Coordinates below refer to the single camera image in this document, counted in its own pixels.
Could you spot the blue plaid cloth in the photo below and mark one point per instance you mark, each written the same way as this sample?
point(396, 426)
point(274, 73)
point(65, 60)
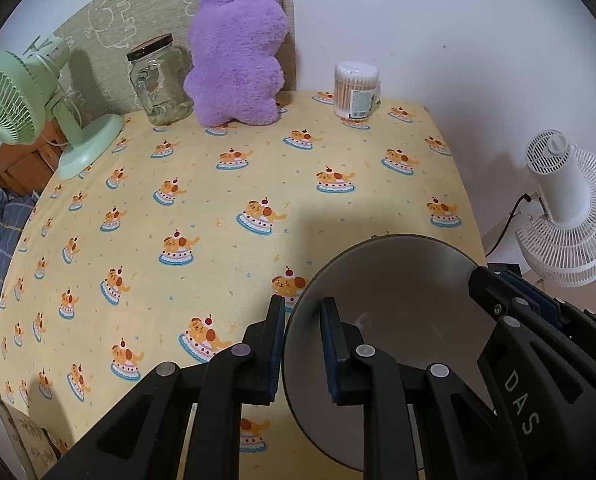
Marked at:
point(3, 230)

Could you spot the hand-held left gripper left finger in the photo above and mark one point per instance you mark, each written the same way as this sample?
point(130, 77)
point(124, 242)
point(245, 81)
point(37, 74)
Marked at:
point(277, 345)

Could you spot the glass jar with dark lid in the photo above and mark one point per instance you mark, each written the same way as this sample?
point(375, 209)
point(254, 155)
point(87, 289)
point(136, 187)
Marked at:
point(160, 90)

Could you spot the cream floral bowl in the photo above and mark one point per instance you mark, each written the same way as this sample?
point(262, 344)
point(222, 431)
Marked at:
point(25, 440)

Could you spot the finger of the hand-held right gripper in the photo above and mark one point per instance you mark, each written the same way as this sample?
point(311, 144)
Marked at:
point(593, 332)
point(508, 292)

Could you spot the large grey floral bowl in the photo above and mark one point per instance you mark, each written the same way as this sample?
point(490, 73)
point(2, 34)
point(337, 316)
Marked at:
point(403, 300)

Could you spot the green printed wall cloth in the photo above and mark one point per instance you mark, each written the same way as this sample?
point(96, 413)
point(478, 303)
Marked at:
point(128, 5)

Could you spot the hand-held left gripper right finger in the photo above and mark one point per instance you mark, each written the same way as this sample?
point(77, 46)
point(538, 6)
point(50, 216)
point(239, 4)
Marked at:
point(328, 350)

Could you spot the purple plush toy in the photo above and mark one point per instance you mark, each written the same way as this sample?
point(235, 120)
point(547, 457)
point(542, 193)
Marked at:
point(233, 60)

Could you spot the cotton swab container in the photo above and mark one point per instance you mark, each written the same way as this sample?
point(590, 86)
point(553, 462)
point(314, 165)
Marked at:
point(355, 90)

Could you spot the green desk fan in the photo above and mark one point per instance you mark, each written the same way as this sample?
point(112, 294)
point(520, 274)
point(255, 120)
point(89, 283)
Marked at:
point(8, 105)

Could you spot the orange wooden chair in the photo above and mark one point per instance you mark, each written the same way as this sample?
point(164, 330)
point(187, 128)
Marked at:
point(18, 170)

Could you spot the yellow printed tablecloth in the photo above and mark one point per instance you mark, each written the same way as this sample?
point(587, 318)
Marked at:
point(178, 200)

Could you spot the white fan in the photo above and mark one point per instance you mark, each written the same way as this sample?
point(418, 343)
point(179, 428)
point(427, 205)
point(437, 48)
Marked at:
point(558, 185)

